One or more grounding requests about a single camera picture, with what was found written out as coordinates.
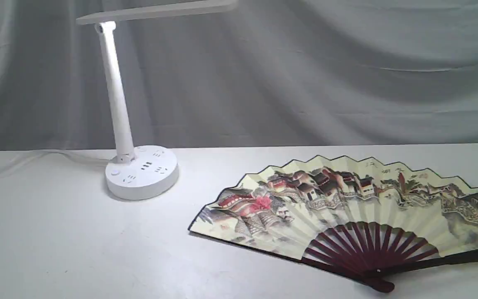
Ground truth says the painted folding paper fan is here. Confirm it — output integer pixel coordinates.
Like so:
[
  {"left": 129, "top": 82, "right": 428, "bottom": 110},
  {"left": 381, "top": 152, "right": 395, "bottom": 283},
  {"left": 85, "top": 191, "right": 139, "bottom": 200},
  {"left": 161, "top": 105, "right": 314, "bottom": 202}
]
[{"left": 188, "top": 155, "right": 478, "bottom": 293}]

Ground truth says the white desk lamp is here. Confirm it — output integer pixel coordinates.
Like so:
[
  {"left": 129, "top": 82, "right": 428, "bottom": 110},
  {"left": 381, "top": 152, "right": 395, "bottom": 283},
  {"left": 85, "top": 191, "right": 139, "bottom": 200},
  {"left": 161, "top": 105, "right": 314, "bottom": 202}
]
[{"left": 76, "top": 0, "right": 238, "bottom": 201}]

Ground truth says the grey backdrop curtain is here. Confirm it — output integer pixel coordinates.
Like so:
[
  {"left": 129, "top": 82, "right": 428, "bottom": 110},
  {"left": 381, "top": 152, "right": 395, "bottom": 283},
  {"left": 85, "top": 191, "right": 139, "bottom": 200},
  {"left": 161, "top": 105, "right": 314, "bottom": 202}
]
[{"left": 0, "top": 0, "right": 478, "bottom": 151}]

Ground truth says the white power cable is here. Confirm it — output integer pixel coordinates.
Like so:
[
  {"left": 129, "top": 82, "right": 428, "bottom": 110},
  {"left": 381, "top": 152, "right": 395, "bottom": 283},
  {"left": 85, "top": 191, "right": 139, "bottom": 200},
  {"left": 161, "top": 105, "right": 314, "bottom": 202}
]
[{"left": 0, "top": 149, "right": 117, "bottom": 185}]

